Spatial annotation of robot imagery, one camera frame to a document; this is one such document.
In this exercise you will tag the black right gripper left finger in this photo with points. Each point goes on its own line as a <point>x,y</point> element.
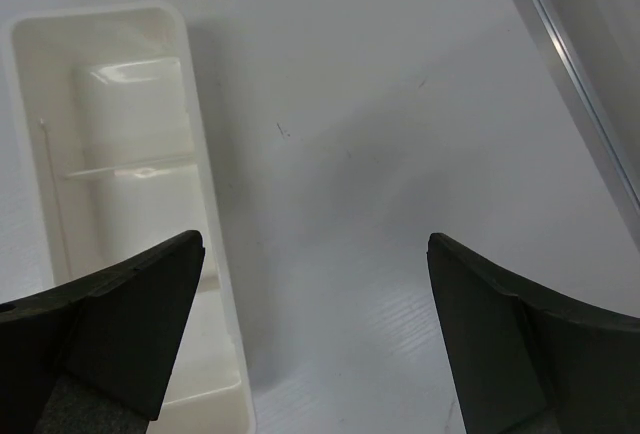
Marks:
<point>95,355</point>

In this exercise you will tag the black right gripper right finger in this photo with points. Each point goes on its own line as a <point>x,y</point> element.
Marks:
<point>528,359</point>

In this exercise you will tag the white divided plastic tray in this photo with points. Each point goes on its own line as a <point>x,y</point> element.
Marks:
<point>114,148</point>

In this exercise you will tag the aluminium table rail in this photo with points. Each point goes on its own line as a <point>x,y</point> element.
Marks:
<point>591,49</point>

